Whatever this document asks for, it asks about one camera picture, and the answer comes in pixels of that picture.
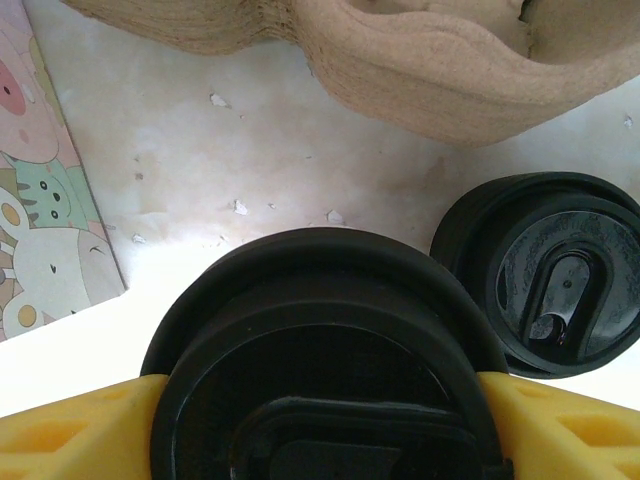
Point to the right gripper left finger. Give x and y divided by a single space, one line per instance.
75 440

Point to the brown pulp cup carrier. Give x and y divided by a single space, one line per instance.
440 30
400 110

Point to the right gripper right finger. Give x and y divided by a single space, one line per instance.
575 440

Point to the cartoon print paper bag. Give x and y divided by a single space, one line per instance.
40 200

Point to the black plastic cup lid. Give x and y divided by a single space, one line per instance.
565 280
325 310

